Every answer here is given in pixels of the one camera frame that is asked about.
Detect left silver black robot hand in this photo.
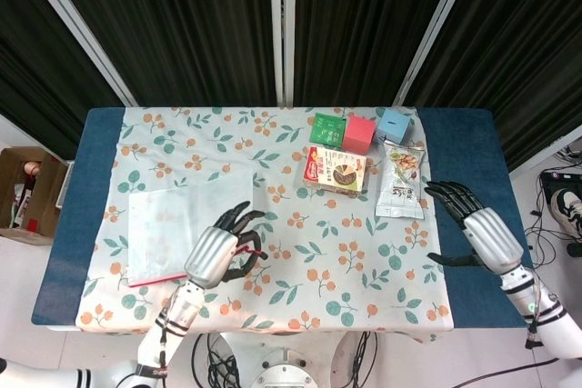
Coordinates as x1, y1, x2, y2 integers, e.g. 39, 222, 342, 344
183, 200, 279, 290

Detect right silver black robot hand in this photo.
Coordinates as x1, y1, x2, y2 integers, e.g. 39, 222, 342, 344
425, 180, 525, 276

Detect clear zip bag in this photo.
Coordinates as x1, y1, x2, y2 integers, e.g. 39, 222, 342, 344
125, 166, 270, 289

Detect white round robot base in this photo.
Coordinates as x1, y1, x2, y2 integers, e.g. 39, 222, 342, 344
199, 331, 378, 388

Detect white snack pouch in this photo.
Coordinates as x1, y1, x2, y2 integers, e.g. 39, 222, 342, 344
374, 140, 429, 220

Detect black white sneaker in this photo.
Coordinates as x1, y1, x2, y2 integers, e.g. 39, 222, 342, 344
550, 187, 582, 244

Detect black flat floor device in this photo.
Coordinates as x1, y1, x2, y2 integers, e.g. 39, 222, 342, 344
539, 169, 582, 202

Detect floral patterned tablecloth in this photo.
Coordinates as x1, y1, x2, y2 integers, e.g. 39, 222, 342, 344
75, 105, 456, 344

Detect biscuit box with pie picture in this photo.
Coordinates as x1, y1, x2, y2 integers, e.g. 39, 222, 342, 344
302, 145, 368, 199

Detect light blue cube box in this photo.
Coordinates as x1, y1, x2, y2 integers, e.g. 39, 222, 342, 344
374, 108, 415, 146

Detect green tea packet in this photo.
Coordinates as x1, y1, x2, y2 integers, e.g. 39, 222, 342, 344
309, 112, 349, 148

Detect red cube box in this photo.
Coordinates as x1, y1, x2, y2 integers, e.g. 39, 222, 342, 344
341, 114, 378, 154

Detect brown cardboard box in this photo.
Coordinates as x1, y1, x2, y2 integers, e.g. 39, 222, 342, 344
0, 146, 73, 246

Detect black slatted partition panel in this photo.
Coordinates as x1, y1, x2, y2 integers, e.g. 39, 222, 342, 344
39, 0, 279, 108
0, 0, 126, 149
293, 0, 461, 107
406, 0, 582, 174

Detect thin floor cables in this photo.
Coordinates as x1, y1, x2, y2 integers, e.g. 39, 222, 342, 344
526, 142, 582, 271

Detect black cable bundle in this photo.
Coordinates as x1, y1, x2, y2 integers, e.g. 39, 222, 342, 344
190, 332, 243, 388

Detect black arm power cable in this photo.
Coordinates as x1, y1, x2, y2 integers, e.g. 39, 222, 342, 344
454, 357, 572, 388

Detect white partition frame post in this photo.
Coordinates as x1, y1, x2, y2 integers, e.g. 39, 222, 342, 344
12, 0, 139, 108
266, 0, 297, 106
391, 0, 482, 106

